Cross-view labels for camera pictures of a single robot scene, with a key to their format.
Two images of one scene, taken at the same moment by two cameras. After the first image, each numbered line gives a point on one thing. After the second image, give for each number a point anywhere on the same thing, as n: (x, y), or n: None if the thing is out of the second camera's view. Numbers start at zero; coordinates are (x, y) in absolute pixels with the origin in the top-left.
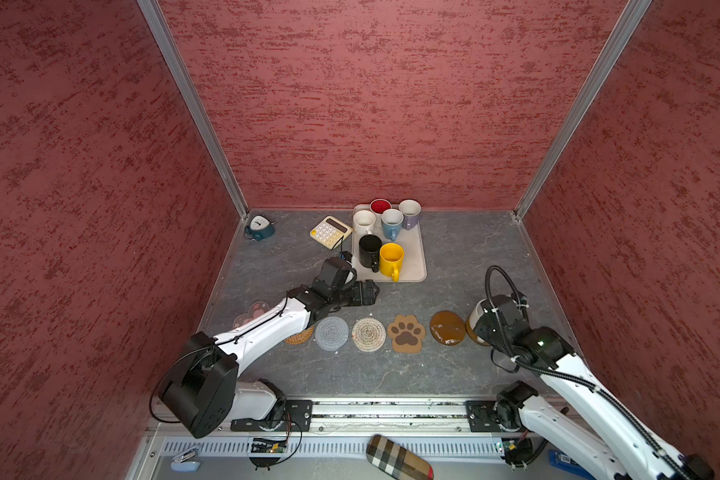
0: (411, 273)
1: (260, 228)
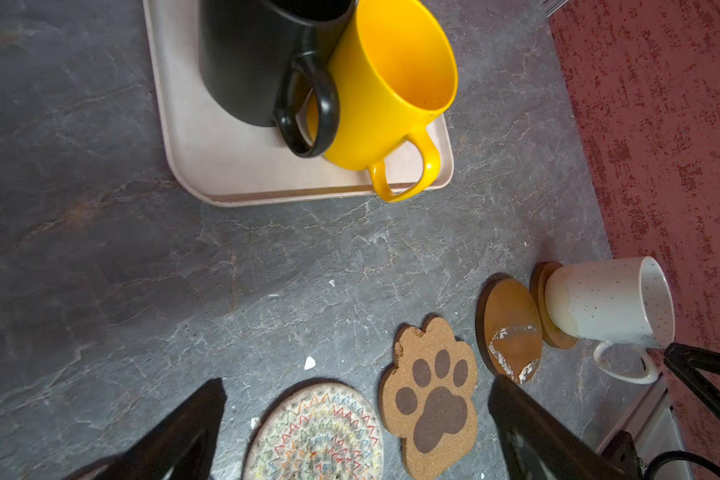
0: (222, 159)
1: None
